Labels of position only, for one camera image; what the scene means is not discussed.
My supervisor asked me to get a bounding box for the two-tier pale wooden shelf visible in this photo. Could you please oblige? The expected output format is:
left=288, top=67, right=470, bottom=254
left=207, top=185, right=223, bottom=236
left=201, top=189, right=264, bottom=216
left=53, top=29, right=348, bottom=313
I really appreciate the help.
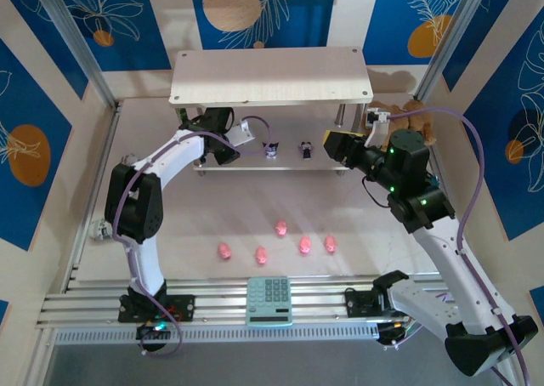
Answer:
left=168, top=47, right=375, bottom=177

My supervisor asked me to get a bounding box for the brown plush teddy bear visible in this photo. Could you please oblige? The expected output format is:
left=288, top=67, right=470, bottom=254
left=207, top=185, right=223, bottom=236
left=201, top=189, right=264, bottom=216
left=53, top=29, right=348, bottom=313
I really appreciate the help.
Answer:
left=365, top=99, right=439, bottom=147

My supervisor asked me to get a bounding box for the mint green calculator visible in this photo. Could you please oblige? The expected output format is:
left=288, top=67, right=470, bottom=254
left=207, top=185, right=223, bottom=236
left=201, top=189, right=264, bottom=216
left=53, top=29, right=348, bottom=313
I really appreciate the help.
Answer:
left=245, top=276, right=294, bottom=328

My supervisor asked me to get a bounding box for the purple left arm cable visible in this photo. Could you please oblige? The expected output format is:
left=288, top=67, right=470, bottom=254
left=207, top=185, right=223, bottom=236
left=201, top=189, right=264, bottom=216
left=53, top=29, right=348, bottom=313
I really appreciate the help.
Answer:
left=112, top=116, right=273, bottom=360

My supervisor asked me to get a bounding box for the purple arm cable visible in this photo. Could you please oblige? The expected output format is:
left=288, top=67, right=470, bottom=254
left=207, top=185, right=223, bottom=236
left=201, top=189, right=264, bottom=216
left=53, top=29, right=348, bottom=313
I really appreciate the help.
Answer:
left=112, top=116, right=273, bottom=360
left=382, top=108, right=532, bottom=386

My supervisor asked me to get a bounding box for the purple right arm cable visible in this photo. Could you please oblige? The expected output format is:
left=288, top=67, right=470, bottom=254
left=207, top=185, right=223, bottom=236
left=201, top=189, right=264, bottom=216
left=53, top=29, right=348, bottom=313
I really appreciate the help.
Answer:
left=382, top=108, right=532, bottom=386

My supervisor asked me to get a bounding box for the aluminium frame post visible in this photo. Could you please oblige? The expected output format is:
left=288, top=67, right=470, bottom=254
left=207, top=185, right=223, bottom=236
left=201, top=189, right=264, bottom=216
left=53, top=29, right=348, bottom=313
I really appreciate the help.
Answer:
left=414, top=0, right=502, bottom=102
left=30, top=0, right=124, bottom=111

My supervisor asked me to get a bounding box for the aluminium slotted frame rail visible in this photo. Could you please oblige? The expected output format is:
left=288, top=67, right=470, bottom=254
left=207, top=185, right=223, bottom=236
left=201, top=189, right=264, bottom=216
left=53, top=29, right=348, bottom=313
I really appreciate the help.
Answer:
left=36, top=275, right=509, bottom=332

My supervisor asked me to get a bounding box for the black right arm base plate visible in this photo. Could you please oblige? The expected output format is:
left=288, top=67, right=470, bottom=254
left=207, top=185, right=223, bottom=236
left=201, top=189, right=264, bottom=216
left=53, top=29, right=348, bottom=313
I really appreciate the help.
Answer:
left=344, top=287, right=396, bottom=319

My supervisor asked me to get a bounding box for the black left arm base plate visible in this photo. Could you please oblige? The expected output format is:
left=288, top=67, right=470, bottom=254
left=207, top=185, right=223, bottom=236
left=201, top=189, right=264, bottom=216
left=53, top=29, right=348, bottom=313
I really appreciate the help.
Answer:
left=117, top=294, right=196, bottom=324

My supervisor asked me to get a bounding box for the grey slotted cable duct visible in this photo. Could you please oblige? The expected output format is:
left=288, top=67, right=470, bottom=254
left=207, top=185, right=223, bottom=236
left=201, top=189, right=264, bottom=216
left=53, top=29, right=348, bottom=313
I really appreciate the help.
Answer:
left=53, top=322, right=380, bottom=345

